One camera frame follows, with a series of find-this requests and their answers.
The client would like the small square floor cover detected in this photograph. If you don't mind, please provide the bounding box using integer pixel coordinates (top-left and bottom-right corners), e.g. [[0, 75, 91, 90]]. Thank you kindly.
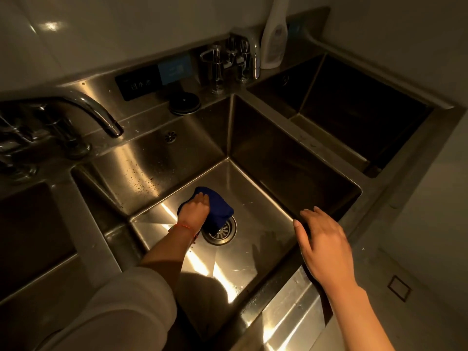
[[387, 275, 413, 303]]

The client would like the chrome long-spout faucet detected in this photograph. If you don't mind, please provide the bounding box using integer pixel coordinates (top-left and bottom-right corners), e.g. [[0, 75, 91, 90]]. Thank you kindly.
[[225, 27, 262, 84], [0, 87, 124, 159]]

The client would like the stainless steel sink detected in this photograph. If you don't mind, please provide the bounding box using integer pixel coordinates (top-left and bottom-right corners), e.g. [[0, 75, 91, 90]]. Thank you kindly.
[[0, 7, 467, 351]]

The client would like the person's left hand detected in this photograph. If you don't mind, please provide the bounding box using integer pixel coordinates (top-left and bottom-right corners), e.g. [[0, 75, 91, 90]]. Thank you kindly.
[[177, 192, 211, 234]]

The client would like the round black sink stopper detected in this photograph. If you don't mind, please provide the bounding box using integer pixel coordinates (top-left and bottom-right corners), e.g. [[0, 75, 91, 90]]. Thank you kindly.
[[168, 92, 202, 116]]

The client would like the white spray bottle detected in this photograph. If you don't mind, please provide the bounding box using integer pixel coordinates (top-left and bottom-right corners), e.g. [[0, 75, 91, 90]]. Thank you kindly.
[[260, 0, 290, 70]]

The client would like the red string bracelet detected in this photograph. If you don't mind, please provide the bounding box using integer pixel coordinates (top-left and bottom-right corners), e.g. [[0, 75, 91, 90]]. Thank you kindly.
[[171, 222, 200, 245]]

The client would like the person's left forearm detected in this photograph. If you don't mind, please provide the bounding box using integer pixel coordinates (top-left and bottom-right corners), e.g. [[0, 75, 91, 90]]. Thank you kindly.
[[138, 224, 198, 289]]

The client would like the person's right hand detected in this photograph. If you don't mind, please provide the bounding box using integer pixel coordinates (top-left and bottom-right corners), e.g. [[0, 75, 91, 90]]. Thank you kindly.
[[292, 205, 357, 293]]

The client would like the light grey sleeve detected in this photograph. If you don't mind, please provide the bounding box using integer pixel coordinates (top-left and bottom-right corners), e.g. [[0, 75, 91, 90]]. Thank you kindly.
[[36, 266, 178, 351]]

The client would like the blue label plate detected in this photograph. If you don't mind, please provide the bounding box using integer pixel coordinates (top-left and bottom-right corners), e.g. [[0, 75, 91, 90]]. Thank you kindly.
[[157, 54, 194, 86]]

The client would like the blue cleaning cloth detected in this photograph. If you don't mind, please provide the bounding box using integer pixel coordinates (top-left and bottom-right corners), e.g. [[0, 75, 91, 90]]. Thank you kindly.
[[177, 186, 234, 234]]

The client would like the small chrome tap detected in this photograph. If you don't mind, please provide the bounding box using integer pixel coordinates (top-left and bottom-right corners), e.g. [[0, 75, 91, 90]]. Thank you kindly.
[[0, 117, 37, 183], [199, 43, 226, 96]]

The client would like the black label plate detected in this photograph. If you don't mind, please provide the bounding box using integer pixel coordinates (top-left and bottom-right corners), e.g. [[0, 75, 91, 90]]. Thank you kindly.
[[115, 64, 163, 102]]

